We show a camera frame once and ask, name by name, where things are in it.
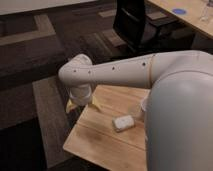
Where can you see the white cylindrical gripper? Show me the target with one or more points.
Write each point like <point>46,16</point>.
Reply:
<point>81,95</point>

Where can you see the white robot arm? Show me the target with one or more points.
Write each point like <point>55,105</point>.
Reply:
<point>179,111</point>

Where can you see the white paper cup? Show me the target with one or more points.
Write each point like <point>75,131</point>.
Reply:
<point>138,111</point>

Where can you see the black office chair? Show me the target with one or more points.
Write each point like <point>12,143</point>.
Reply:
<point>135,27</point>

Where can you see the blue round coaster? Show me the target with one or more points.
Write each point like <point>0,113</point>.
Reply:
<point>179,11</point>

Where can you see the wooden background desk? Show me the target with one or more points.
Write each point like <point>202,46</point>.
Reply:
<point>193,12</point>

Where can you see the clear drinking glass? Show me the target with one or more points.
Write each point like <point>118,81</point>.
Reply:
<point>207,11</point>

